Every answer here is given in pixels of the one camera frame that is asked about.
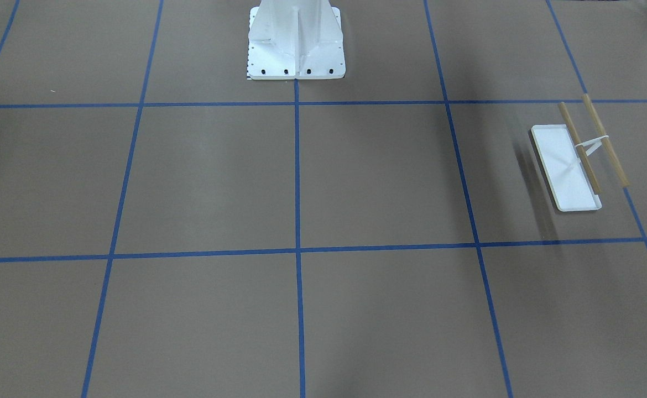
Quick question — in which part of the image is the white wooden towel rack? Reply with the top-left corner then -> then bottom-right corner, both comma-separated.
529,93 -> 631,213

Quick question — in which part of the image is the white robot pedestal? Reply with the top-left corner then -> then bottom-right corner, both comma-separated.
246,1 -> 346,80

